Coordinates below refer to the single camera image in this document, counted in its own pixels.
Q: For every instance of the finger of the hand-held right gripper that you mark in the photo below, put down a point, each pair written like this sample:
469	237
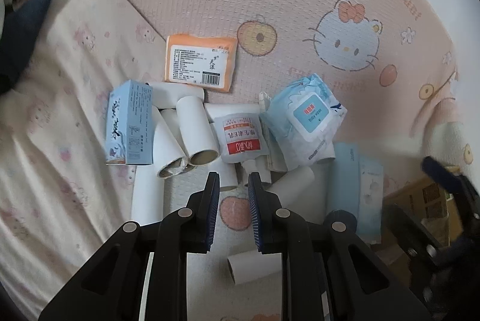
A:
408	227
438	172

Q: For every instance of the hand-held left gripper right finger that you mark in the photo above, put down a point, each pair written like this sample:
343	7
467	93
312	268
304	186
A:
255	212

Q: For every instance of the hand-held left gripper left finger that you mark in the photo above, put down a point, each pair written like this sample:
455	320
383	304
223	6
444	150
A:
212	212

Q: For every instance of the brown cardboard box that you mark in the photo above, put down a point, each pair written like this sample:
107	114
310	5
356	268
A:
416	193

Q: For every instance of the pale blue tissue pack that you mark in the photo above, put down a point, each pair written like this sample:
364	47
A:
348	178

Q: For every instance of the blue white wet wipes pack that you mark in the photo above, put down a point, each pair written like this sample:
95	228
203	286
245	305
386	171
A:
311	114

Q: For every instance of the light blue printed box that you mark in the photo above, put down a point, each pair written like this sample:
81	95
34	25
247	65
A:
127	118

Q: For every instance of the orange snack packet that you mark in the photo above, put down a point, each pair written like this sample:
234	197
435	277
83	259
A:
202	62

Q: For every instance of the white red pouch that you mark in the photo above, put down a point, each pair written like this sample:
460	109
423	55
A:
240	141

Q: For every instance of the pile of white paper tubes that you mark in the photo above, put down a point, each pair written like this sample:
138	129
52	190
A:
195	125

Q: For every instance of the pink patterned pillow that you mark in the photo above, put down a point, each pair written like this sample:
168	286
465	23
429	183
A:
56	118

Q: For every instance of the dark blue cloth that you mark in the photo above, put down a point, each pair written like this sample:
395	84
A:
22	43

